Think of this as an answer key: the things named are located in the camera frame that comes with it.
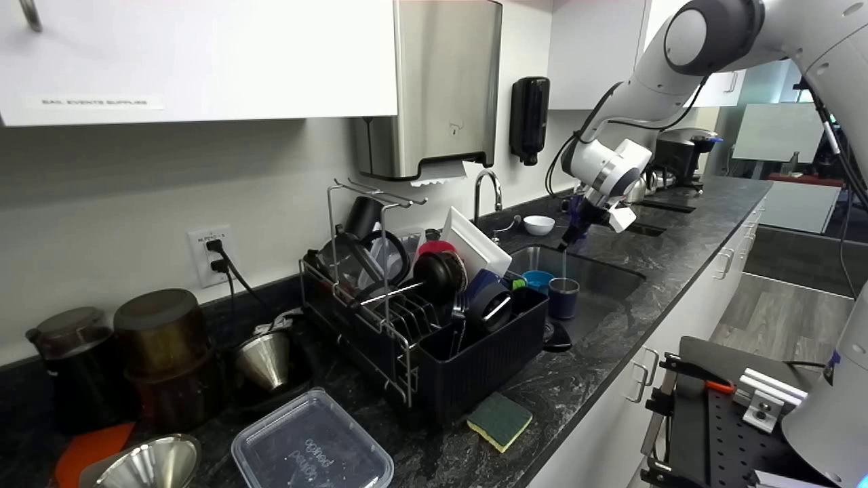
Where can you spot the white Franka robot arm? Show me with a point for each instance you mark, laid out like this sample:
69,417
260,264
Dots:
651,97

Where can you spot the dark blue bowl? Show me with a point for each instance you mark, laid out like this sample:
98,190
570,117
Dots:
484,289

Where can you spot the stainless steel sink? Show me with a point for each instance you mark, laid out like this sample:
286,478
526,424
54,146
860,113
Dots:
601,274

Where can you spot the black wall soap dispenser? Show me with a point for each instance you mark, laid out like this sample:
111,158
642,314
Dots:
529,121

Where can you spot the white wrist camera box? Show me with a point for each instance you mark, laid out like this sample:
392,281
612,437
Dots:
621,217

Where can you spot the green yellow sponge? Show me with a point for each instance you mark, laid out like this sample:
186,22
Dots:
499,422

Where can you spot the chrome sink faucet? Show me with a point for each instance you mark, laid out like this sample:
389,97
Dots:
476,203

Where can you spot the black hanging mug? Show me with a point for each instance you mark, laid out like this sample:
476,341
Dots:
365,217

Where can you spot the dark brown metal canister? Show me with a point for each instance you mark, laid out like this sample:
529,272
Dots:
165,349

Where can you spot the small white bowl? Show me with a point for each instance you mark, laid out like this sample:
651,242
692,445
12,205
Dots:
538,226

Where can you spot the white lower cabinets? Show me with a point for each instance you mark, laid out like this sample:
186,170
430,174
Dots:
614,442

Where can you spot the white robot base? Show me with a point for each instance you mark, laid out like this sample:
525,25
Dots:
842,417

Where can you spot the black coffee machine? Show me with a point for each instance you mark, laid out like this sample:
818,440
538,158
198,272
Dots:
682,154

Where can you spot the white cabinet label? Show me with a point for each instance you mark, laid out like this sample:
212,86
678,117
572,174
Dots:
100,102

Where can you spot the black round pan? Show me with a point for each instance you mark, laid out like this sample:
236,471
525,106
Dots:
439,274

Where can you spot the steel mixing bowl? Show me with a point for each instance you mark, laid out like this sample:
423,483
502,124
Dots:
149,466

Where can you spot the black orange clamp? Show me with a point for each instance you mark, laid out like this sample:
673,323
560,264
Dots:
688,369

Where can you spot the orange flat item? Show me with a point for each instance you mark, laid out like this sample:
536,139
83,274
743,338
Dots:
79,453

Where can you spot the white panel board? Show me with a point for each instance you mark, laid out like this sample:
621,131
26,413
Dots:
777,136

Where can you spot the red round dish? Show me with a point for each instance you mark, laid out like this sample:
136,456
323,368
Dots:
435,245

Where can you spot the black perforated board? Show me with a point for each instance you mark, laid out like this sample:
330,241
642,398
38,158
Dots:
723,434

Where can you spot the black lidded kettle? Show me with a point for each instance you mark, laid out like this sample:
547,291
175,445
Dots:
83,376

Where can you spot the white wall outlet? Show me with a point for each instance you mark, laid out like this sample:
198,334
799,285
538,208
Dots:
198,268

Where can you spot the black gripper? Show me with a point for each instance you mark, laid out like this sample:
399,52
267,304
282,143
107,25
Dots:
585,213

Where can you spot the stainless steel mug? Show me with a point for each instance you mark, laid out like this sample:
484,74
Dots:
564,300

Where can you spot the aluminium bracket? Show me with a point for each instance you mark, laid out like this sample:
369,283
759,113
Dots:
768,390

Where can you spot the steel paper towel dispenser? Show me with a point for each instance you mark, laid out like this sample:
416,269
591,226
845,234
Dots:
443,82

